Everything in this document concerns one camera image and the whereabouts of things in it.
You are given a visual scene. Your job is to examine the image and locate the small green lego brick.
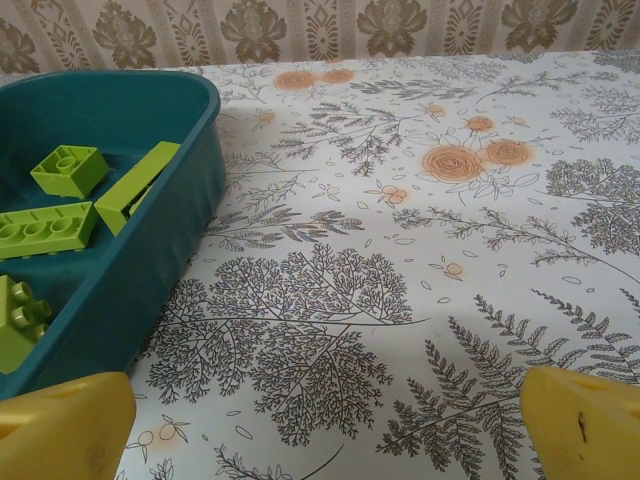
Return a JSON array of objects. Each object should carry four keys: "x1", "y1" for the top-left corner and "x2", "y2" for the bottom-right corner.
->
[{"x1": 0, "y1": 273, "x2": 54, "y2": 376}]

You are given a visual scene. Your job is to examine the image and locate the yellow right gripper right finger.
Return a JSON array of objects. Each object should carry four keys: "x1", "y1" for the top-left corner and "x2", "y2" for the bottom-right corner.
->
[{"x1": 519, "y1": 364, "x2": 640, "y2": 480}]

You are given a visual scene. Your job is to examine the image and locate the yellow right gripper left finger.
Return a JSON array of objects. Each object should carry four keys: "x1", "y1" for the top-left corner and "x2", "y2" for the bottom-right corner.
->
[{"x1": 0, "y1": 370, "x2": 137, "y2": 480}]

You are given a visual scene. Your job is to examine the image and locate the long green lego brick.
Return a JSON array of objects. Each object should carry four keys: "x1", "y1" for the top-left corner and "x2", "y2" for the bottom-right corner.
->
[{"x1": 0, "y1": 201, "x2": 100, "y2": 261}]

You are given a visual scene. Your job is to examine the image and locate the floral patterned table cover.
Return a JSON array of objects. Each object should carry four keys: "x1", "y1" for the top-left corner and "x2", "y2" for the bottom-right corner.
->
[{"x1": 0, "y1": 49, "x2": 640, "y2": 480}]

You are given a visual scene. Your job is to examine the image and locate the teal plastic bin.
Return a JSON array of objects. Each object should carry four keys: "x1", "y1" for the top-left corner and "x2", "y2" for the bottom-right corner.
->
[{"x1": 0, "y1": 69, "x2": 227, "y2": 401}]

